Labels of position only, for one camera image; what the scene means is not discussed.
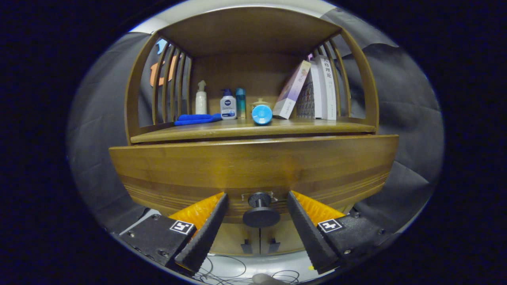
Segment patterned cover book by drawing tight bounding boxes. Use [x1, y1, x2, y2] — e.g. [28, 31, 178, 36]
[296, 63, 323, 119]

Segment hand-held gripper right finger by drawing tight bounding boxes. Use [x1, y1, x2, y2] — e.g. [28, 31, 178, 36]
[286, 191, 393, 275]

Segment purple cover book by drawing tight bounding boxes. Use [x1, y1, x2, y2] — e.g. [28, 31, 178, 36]
[273, 60, 312, 120]

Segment wooden countertop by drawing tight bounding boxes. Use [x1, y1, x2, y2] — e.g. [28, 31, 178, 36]
[130, 118, 377, 144]

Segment black drawer knob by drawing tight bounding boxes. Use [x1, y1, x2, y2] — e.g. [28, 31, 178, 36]
[242, 192, 281, 228]

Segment wooden cabinet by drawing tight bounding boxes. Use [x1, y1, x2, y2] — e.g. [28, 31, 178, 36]
[124, 6, 380, 256]

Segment teal slim bottle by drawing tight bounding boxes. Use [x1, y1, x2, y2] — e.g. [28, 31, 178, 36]
[235, 88, 247, 119]

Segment wooden drawer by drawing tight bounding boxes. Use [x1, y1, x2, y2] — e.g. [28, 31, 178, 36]
[109, 135, 400, 224]

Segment white spray bottle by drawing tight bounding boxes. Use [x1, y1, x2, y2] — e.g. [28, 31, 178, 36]
[195, 80, 208, 115]

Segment beige lidded teacup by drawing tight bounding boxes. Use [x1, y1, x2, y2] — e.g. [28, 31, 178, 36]
[250, 98, 273, 113]

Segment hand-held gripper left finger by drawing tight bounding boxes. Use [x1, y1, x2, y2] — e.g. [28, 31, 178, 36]
[119, 193, 229, 276]

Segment white bottle blue cap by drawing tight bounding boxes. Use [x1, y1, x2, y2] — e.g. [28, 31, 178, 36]
[220, 89, 237, 120]

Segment white spine book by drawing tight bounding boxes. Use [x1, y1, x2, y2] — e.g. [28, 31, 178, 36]
[315, 55, 337, 120]

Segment wooden cabinet door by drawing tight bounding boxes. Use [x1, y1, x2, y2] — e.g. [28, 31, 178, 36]
[210, 224, 261, 255]
[259, 224, 305, 254]

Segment blue folded cloth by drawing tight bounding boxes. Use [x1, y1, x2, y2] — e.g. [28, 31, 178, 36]
[174, 114, 222, 126]

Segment black floor cables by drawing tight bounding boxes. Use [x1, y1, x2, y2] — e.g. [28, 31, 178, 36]
[196, 255, 301, 285]

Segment blue cosmetic tube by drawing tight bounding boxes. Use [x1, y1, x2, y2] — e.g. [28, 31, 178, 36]
[252, 104, 273, 125]

